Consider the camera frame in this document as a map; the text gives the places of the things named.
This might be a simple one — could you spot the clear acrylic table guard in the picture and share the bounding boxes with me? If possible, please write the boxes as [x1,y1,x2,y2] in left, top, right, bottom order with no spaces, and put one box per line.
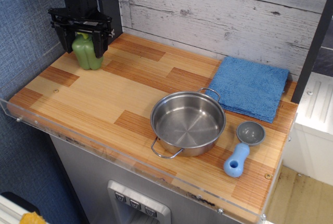
[0,10,299,222]

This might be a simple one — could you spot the left black frame post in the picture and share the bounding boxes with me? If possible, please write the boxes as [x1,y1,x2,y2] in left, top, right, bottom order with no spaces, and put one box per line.
[99,0,123,44]

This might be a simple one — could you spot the white ribbed side counter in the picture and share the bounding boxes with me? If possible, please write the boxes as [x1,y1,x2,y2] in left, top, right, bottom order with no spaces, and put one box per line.
[283,72,332,185]

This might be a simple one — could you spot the grey toy fridge cabinet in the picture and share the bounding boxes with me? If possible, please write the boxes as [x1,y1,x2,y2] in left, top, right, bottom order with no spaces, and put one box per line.
[51,137,236,223]

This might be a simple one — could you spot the blue folded cloth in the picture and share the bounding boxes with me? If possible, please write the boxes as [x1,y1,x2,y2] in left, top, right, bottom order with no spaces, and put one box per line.
[206,56,289,123]

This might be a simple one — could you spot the black frame post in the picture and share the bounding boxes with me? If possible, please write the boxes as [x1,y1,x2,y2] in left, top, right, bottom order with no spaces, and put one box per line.
[99,0,123,44]
[291,0,332,103]

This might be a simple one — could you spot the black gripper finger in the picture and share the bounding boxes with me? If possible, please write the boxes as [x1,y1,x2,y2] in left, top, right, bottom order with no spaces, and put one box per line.
[92,30,110,58]
[54,23,75,53]

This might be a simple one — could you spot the stainless steel pot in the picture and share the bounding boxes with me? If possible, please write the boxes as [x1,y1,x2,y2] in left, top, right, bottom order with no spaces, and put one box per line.
[150,88,226,159]

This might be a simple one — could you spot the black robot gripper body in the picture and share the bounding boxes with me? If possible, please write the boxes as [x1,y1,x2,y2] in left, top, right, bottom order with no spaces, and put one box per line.
[48,0,114,37]

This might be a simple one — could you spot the silver dispenser button panel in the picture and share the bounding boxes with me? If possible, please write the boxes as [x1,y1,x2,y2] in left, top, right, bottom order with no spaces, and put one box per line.
[107,180,172,223]

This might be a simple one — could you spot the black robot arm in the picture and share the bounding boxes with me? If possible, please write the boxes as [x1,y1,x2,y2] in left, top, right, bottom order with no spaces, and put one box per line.
[48,0,114,58]

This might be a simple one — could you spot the yellow black object bottom left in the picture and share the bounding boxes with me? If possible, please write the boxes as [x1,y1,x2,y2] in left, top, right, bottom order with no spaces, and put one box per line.
[1,192,47,223]

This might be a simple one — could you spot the blue grey plastic scoop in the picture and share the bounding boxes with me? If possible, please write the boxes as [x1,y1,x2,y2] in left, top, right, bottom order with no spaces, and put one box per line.
[223,121,266,178]

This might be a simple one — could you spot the right black frame post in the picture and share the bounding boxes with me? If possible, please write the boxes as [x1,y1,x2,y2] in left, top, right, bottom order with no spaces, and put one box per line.
[291,0,332,103]

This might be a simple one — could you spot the green plastic bell pepper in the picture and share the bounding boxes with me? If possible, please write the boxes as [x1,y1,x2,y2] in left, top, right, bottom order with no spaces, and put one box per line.
[72,32,104,70]

